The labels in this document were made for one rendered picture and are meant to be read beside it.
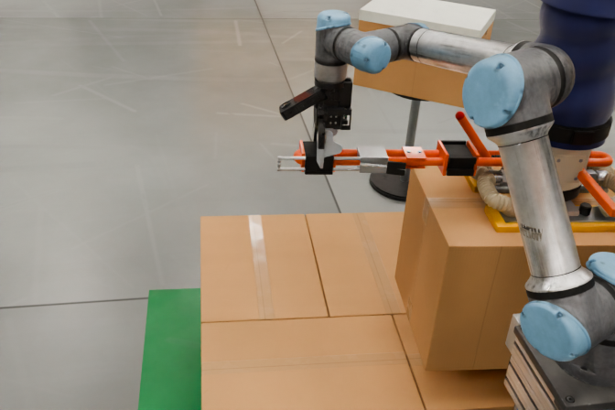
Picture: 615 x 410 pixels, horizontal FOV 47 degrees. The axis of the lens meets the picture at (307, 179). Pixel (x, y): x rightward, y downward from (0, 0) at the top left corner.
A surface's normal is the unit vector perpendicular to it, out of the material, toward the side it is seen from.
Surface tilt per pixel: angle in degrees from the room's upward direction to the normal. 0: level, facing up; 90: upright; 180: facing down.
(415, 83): 90
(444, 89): 90
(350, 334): 0
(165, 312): 0
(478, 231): 0
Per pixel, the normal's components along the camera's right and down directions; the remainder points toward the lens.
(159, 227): 0.06, -0.87
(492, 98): -0.82, 0.13
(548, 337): -0.76, 0.38
